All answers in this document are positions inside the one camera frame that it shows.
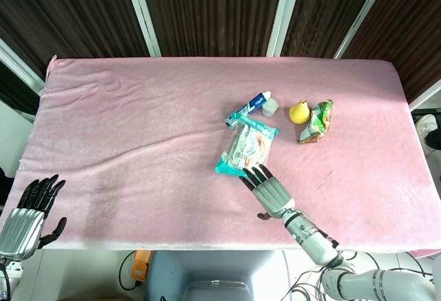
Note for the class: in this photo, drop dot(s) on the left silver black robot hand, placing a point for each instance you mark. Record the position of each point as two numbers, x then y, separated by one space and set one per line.
24 220

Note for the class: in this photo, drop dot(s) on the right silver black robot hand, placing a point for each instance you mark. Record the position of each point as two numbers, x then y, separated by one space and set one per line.
274 194

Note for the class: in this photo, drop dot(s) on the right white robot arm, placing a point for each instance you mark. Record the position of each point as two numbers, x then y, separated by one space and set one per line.
341 263

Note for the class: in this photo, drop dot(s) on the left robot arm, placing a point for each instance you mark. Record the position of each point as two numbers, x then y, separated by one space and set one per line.
5 277

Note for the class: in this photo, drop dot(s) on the light blue robot base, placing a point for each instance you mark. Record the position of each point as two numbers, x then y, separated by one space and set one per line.
217 277

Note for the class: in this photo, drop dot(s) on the teal clear snack packet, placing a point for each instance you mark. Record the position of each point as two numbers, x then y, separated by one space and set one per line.
246 144

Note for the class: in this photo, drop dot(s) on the pink fleece table cloth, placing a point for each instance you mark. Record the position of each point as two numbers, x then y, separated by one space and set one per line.
220 153

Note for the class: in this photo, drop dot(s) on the green orange snack bag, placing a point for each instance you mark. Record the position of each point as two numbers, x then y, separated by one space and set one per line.
317 122

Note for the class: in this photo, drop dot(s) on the yellow pear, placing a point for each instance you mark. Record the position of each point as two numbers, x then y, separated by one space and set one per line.
299 112

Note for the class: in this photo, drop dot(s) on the blue white toothpaste tube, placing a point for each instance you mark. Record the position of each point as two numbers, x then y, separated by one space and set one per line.
253 105

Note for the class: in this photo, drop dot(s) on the orange power strip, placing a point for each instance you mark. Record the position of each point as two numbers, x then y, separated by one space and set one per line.
141 263

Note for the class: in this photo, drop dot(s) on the white sneaker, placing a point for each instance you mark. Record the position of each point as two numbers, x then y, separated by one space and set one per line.
426 127

